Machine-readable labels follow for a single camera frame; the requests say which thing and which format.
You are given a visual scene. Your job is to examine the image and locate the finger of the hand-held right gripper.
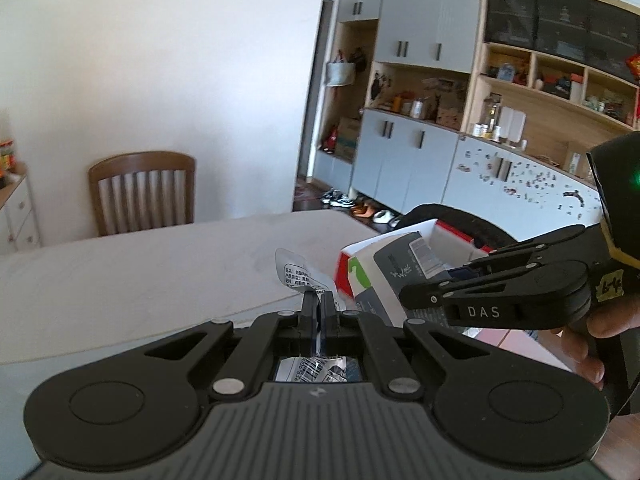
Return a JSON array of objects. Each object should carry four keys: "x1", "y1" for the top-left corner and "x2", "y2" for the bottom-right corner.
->
[
  {"x1": 467, "y1": 224, "x2": 590, "y2": 277},
  {"x1": 398, "y1": 259, "x2": 547, "y2": 312}
]

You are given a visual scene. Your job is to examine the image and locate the person's right hand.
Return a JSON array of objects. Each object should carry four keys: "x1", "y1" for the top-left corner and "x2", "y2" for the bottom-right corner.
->
[{"x1": 560, "y1": 302, "x2": 640, "y2": 391}]

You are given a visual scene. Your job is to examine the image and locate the red cardboard box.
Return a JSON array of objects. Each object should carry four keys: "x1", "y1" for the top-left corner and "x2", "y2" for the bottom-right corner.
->
[{"x1": 335, "y1": 217, "x2": 501, "y2": 346}]

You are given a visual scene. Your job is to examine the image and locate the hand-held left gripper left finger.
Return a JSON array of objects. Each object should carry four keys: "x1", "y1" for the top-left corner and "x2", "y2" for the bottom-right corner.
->
[{"x1": 144, "y1": 291, "x2": 319, "y2": 401}]

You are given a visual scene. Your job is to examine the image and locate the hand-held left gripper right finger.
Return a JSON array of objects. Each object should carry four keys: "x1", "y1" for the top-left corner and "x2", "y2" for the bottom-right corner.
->
[{"x1": 320, "y1": 290, "x2": 496, "y2": 401}]

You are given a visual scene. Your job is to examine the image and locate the white wall cabinet unit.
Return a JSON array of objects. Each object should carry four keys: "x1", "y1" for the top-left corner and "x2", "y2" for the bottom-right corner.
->
[{"x1": 312, "y1": 0, "x2": 640, "y2": 241}]

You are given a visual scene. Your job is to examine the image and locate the clear packet with dark contents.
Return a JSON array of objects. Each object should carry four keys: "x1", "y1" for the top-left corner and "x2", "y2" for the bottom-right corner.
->
[{"x1": 273, "y1": 247, "x2": 362, "y2": 386}]

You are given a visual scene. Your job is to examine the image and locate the cardboard storage box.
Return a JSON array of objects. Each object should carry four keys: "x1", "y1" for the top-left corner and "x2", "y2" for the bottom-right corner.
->
[{"x1": 335, "y1": 117, "x2": 361, "y2": 161}]

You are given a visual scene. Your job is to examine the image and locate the white side cabinet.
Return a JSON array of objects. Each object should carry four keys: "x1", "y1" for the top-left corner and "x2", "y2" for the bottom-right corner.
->
[{"x1": 0, "y1": 162, "x2": 42, "y2": 256}]

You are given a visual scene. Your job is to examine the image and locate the grey hanging bag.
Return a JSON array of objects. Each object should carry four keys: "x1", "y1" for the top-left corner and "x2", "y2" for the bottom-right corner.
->
[{"x1": 326, "y1": 50, "x2": 357, "y2": 89}]

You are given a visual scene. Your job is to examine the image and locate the white wet wipes pack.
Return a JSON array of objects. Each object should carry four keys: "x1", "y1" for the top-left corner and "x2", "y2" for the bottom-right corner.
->
[{"x1": 347, "y1": 231, "x2": 481, "y2": 331}]

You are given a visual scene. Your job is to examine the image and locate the marble patterned desktop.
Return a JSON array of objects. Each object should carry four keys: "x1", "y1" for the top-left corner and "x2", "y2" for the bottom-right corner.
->
[{"x1": 0, "y1": 209, "x2": 576, "y2": 376}]

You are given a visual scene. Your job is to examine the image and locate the row of shoes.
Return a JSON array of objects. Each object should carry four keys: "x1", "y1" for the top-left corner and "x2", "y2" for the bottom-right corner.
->
[{"x1": 320, "y1": 187, "x2": 401, "y2": 226}]

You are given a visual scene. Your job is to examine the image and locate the white canisters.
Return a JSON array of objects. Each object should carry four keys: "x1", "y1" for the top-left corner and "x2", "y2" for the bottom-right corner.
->
[{"x1": 500, "y1": 107, "x2": 529, "y2": 146}]

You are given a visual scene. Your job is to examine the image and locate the brown wooden chair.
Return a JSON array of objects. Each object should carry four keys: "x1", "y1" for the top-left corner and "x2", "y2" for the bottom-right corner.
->
[{"x1": 88, "y1": 151, "x2": 197, "y2": 238}]

